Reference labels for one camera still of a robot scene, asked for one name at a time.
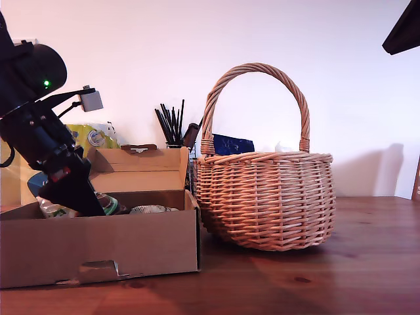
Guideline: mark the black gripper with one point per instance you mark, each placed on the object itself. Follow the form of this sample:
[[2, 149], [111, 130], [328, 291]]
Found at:
[[42, 138]]

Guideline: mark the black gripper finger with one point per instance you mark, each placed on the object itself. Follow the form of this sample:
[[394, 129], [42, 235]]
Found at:
[[405, 29]]

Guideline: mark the white and green egg bag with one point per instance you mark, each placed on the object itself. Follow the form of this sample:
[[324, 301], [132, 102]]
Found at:
[[55, 211]]

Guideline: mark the pale Galaxy egg bag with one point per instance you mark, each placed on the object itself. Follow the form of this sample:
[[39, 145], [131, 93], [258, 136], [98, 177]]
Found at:
[[151, 209]]

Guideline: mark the blue Terry's egg bag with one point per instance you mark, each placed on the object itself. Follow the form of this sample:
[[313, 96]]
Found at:
[[233, 144]]

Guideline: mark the brown cardboard box with lid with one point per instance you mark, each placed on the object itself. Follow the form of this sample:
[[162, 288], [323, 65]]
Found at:
[[98, 246]]

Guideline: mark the yellow kitchen towel pack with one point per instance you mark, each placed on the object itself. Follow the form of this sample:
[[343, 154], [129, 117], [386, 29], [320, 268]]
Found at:
[[98, 138]]

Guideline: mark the thin black stick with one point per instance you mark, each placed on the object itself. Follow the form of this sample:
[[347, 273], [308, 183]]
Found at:
[[161, 126], [181, 121], [166, 123]]

